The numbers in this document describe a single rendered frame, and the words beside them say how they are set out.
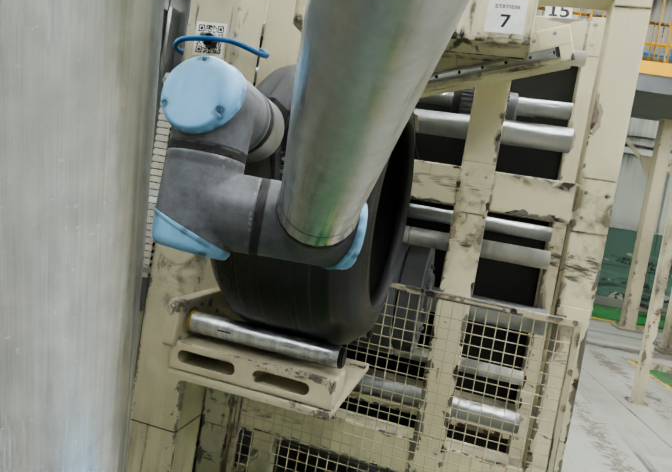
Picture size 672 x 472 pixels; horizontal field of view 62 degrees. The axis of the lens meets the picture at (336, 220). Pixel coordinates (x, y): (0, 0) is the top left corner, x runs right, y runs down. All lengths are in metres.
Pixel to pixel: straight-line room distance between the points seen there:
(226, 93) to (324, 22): 0.32
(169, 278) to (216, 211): 0.73
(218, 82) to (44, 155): 0.46
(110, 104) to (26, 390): 0.10
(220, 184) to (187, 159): 0.04
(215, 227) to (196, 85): 0.15
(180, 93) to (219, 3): 0.72
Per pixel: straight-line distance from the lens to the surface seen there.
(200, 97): 0.63
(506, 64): 1.57
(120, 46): 0.18
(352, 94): 0.33
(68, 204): 0.18
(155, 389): 1.40
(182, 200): 0.62
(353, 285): 1.02
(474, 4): 1.48
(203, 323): 1.21
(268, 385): 1.18
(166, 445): 1.43
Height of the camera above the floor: 1.23
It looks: 3 degrees down
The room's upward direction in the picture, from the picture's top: 10 degrees clockwise
